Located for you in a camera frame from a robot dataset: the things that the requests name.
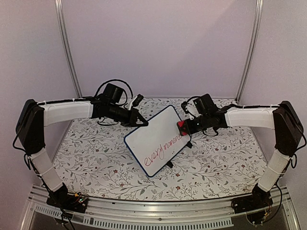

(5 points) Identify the left rear aluminium post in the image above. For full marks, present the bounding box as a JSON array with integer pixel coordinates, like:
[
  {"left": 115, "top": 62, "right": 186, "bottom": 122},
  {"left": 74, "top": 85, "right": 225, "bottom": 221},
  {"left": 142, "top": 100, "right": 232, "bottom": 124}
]
[{"left": 54, "top": 0, "right": 82, "bottom": 97}]

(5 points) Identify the right rear aluminium post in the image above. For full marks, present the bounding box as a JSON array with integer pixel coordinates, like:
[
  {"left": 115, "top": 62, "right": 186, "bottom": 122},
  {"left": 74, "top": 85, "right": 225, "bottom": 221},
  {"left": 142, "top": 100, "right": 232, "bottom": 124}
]
[{"left": 236, "top": 0, "right": 264, "bottom": 103}]

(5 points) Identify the aluminium post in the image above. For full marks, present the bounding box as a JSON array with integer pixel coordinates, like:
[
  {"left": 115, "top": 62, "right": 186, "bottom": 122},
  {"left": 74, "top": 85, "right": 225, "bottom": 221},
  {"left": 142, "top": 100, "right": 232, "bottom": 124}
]
[
  {"left": 54, "top": 0, "right": 82, "bottom": 97},
  {"left": 236, "top": 0, "right": 264, "bottom": 103}
]

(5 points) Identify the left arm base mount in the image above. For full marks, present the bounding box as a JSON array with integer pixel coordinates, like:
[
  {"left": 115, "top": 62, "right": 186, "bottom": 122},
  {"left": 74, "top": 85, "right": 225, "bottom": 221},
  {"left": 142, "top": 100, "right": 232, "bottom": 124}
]
[{"left": 45, "top": 183, "right": 89, "bottom": 213}]

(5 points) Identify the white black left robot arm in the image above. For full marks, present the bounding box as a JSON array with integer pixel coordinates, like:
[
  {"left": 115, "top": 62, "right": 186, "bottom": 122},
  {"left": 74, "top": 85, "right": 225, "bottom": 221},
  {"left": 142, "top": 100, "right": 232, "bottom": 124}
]
[{"left": 12, "top": 80, "right": 148, "bottom": 208}]

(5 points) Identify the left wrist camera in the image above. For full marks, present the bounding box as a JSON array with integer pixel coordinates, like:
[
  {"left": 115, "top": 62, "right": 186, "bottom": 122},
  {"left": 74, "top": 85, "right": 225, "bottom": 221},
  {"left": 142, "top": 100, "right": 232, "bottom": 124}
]
[{"left": 124, "top": 94, "right": 144, "bottom": 110}]

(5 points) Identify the wire whiteboard stand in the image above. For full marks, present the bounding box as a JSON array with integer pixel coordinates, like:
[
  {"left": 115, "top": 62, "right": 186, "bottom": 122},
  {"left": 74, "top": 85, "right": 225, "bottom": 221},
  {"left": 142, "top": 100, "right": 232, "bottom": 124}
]
[{"left": 166, "top": 141, "right": 193, "bottom": 168}]

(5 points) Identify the front aluminium rail frame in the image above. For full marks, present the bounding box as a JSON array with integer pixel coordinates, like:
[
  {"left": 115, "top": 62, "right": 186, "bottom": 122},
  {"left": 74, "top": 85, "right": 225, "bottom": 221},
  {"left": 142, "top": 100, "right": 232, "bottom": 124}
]
[{"left": 21, "top": 185, "right": 303, "bottom": 230}]

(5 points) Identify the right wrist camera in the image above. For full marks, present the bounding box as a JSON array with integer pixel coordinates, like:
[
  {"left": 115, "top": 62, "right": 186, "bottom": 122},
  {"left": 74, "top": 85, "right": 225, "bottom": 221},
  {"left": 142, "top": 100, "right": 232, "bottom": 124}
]
[{"left": 181, "top": 93, "right": 219, "bottom": 119}]

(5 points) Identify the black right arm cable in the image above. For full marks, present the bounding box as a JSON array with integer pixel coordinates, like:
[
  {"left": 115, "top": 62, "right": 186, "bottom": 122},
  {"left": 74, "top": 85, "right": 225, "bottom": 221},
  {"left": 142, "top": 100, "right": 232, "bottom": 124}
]
[{"left": 215, "top": 103, "right": 307, "bottom": 225}]

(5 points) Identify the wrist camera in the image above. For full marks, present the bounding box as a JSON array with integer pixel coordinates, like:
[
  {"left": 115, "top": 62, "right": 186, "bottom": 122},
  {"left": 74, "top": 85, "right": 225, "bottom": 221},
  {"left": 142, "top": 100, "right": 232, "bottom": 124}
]
[
  {"left": 181, "top": 93, "right": 219, "bottom": 119},
  {"left": 124, "top": 94, "right": 144, "bottom": 110}
]

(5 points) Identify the red whiteboard eraser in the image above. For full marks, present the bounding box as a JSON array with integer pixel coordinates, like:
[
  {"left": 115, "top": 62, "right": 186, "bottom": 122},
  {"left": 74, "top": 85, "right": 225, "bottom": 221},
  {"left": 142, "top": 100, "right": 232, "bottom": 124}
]
[{"left": 177, "top": 121, "right": 189, "bottom": 136}]

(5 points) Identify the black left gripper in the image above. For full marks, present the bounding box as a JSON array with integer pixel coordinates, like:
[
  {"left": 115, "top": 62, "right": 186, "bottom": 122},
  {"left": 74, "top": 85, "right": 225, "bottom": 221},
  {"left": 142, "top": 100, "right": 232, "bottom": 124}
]
[{"left": 108, "top": 103, "right": 149, "bottom": 128}]

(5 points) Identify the small whiteboard blue frame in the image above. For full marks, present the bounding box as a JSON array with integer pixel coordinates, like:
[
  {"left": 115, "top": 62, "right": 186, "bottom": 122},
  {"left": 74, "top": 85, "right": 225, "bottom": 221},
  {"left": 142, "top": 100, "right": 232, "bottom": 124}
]
[{"left": 124, "top": 105, "right": 191, "bottom": 177}]

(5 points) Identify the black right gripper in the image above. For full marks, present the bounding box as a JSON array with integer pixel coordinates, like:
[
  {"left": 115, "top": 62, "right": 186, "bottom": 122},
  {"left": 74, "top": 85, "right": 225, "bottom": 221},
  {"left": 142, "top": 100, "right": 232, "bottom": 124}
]
[{"left": 181, "top": 114, "right": 211, "bottom": 135}]

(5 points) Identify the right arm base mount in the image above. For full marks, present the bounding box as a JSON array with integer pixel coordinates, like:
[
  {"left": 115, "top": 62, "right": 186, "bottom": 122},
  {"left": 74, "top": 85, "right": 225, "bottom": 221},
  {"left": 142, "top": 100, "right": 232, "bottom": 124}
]
[{"left": 231, "top": 184, "right": 273, "bottom": 214}]

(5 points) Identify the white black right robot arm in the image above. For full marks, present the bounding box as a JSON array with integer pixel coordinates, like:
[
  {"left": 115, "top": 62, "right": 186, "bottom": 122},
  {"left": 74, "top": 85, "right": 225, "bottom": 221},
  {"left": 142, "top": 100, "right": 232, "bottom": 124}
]
[{"left": 177, "top": 101, "right": 305, "bottom": 209}]

